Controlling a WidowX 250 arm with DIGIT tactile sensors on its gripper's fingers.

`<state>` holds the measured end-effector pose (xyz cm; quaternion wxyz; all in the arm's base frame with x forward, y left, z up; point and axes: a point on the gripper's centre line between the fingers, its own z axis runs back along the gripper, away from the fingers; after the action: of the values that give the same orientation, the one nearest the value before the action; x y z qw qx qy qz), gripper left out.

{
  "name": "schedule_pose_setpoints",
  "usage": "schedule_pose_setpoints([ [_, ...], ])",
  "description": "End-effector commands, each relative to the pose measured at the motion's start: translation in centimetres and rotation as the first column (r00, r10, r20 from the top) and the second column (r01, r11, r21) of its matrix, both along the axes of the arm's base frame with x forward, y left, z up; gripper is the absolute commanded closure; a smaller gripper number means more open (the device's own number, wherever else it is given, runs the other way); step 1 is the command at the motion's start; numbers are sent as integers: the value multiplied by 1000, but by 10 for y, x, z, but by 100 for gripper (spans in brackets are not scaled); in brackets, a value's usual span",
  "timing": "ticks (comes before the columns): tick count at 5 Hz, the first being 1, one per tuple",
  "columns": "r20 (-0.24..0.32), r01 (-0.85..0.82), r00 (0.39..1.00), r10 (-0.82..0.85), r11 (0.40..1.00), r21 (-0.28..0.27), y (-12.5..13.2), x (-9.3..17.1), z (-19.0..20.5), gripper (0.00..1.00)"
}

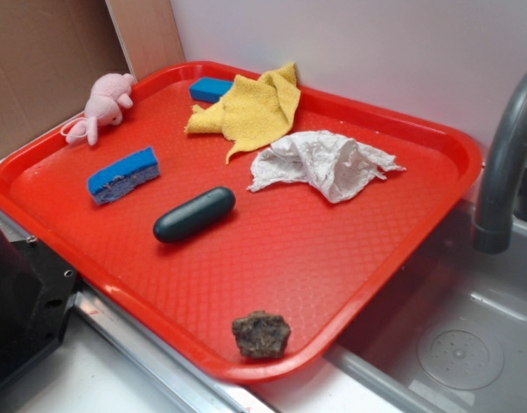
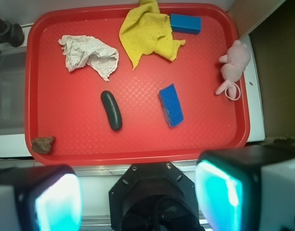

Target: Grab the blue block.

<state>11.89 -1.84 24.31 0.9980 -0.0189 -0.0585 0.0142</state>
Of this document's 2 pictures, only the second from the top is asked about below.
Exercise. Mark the yellow microfiber cloth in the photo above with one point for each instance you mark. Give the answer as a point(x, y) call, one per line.
point(145, 30)

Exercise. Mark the pink plush pig toy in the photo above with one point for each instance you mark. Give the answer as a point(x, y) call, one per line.
point(234, 63)

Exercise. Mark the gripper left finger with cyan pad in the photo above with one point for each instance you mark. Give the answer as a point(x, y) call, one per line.
point(47, 198)

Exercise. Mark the brown rock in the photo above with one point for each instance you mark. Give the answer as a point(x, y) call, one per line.
point(42, 145)

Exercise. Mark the blue sponge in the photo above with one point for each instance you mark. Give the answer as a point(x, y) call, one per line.
point(171, 106)

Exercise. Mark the dark faucet fixture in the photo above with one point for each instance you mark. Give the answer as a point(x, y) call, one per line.
point(11, 33)

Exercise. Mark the crumpled white paper towel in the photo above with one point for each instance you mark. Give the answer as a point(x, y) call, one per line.
point(88, 50)

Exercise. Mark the blue rectangular block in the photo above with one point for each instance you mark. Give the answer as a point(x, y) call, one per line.
point(185, 23)

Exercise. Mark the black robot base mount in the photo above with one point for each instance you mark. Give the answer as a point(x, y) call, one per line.
point(154, 197)

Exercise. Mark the dark green toy cucumber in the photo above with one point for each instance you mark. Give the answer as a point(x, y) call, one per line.
point(112, 110)

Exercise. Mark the metal sink basin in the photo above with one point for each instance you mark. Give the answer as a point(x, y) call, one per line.
point(12, 90)

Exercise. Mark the red plastic tray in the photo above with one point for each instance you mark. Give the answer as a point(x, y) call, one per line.
point(67, 105)

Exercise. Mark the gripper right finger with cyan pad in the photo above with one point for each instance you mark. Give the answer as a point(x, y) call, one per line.
point(247, 189)

